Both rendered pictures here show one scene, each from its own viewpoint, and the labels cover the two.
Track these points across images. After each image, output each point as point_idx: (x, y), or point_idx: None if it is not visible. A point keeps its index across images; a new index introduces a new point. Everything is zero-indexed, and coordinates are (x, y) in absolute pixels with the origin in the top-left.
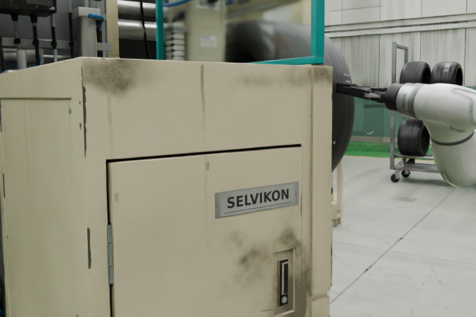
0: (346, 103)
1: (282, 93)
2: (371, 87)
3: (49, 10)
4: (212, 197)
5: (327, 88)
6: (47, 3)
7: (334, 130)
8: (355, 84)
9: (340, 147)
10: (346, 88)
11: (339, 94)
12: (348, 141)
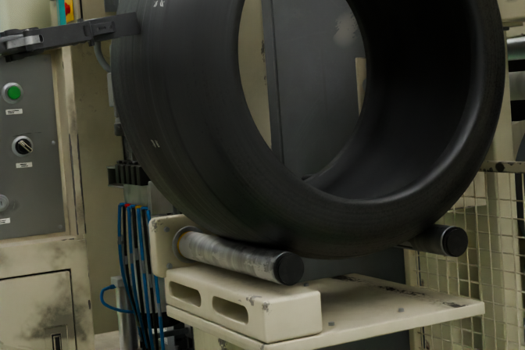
0: (147, 56)
1: None
2: (76, 23)
3: None
4: None
5: None
6: None
7: (145, 117)
8: (79, 19)
9: (173, 157)
10: None
11: (141, 37)
12: (184, 146)
